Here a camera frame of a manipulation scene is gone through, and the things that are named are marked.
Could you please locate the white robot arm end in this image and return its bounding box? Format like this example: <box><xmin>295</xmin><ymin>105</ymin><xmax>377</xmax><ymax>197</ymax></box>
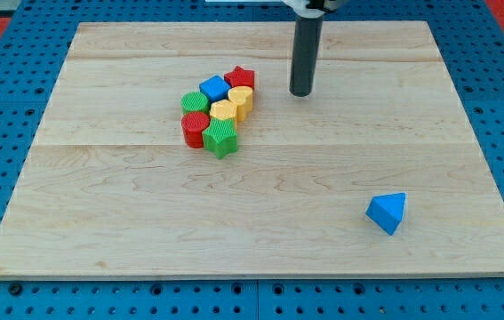
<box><xmin>282</xmin><ymin>0</ymin><xmax>350</xmax><ymax>19</ymax></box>

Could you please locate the green star block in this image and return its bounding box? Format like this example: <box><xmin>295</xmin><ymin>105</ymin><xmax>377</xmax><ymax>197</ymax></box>
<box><xmin>202</xmin><ymin>117</ymin><xmax>238</xmax><ymax>159</ymax></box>

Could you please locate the red star block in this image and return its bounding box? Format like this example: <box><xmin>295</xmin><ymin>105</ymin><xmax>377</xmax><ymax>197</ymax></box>
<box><xmin>223</xmin><ymin>66</ymin><xmax>255</xmax><ymax>90</ymax></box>

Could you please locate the yellow hexagon block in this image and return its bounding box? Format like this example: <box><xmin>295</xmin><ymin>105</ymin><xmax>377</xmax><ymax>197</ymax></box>
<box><xmin>210</xmin><ymin>100</ymin><xmax>237</xmax><ymax>130</ymax></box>

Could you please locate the yellow heart block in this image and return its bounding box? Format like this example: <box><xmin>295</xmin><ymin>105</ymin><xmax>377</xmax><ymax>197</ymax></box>
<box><xmin>228</xmin><ymin>86</ymin><xmax>253</xmax><ymax>122</ymax></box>

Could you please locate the red cylinder block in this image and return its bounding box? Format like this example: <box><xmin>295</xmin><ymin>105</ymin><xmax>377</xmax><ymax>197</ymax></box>
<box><xmin>181</xmin><ymin>111</ymin><xmax>210</xmax><ymax>148</ymax></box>

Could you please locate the blue cube block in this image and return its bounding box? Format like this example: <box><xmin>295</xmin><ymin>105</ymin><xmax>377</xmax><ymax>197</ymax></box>
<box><xmin>199</xmin><ymin>76</ymin><xmax>231</xmax><ymax>103</ymax></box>

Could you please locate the green cylinder block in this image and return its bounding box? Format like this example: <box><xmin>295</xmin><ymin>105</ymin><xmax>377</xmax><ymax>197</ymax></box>
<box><xmin>180</xmin><ymin>92</ymin><xmax>210</xmax><ymax>115</ymax></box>

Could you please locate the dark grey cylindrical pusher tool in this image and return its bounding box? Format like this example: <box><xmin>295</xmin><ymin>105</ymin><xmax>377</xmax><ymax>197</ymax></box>
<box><xmin>289</xmin><ymin>16</ymin><xmax>324</xmax><ymax>97</ymax></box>

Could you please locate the blue triangular prism block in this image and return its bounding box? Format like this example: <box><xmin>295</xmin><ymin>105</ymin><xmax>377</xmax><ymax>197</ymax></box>
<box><xmin>365</xmin><ymin>193</ymin><xmax>406</xmax><ymax>236</ymax></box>

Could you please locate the light wooden board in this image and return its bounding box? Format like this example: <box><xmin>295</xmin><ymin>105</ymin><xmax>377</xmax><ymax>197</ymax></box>
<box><xmin>0</xmin><ymin>20</ymin><xmax>504</xmax><ymax>281</ymax></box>

